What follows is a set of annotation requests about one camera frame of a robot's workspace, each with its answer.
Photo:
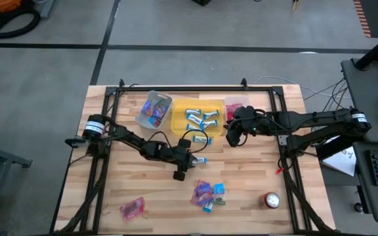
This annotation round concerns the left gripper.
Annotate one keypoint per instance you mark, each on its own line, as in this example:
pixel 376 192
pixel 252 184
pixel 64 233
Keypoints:
pixel 182 157

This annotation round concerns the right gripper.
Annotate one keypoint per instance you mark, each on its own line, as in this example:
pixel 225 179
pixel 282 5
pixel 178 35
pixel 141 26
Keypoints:
pixel 248 121

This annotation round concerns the blue white candy bar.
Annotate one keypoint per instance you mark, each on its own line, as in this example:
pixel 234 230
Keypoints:
pixel 202 140
pixel 211 114
pixel 195 118
pixel 201 160
pixel 193 128
pixel 193 111
pixel 208 124

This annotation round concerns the red candy bag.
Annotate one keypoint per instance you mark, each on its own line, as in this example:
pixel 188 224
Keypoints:
pixel 231 110

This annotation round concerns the blue square candy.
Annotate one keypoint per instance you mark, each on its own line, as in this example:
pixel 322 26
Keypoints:
pixel 219 188

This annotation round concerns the small blue candy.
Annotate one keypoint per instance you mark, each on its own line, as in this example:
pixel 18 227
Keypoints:
pixel 208 206

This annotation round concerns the green candy pack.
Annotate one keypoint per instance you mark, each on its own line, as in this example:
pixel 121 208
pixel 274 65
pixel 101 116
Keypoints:
pixel 220 202

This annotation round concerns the blue candy pack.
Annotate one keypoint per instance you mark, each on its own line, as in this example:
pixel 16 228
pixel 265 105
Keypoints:
pixel 152 122

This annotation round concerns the colourful candy pack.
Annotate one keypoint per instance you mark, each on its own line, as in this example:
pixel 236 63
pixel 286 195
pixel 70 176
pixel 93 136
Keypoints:
pixel 159 103

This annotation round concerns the pink translucent candy bag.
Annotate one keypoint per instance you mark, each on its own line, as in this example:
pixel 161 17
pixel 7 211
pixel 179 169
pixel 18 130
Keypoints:
pixel 131 209

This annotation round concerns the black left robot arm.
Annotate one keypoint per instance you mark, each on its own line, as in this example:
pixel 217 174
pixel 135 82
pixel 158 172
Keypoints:
pixel 133 141

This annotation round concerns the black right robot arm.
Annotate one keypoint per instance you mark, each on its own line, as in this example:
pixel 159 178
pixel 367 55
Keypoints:
pixel 307 118

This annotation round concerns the small red clip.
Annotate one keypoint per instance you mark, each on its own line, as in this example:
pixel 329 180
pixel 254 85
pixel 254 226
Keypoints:
pixel 277 170

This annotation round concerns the yellow plastic bin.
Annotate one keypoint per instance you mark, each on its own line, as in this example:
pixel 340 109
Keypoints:
pixel 179 105

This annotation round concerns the light grey plastic bin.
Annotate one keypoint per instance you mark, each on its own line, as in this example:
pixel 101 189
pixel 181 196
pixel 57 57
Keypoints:
pixel 142 118

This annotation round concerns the red soda can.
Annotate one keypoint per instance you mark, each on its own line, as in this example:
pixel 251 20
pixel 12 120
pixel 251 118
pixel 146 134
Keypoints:
pixel 270 200

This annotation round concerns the white paper sheet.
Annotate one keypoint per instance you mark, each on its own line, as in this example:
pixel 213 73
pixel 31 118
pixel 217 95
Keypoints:
pixel 343 162

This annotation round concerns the black caster wheel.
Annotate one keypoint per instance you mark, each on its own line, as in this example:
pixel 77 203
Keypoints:
pixel 358 207

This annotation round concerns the orange vacuum cleaner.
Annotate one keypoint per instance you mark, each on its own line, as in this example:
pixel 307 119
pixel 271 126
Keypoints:
pixel 3 5

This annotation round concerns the black frame clamp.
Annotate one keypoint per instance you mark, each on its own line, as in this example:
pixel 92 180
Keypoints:
pixel 243 82
pixel 121 83

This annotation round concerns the silver frame bracket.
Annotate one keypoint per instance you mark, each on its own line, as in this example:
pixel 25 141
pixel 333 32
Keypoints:
pixel 282 140

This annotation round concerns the black aluminium frame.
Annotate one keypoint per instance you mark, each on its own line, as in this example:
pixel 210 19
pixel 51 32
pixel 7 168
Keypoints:
pixel 192 88

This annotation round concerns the black desk post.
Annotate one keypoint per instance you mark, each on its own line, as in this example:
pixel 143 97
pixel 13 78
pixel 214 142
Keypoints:
pixel 377 49

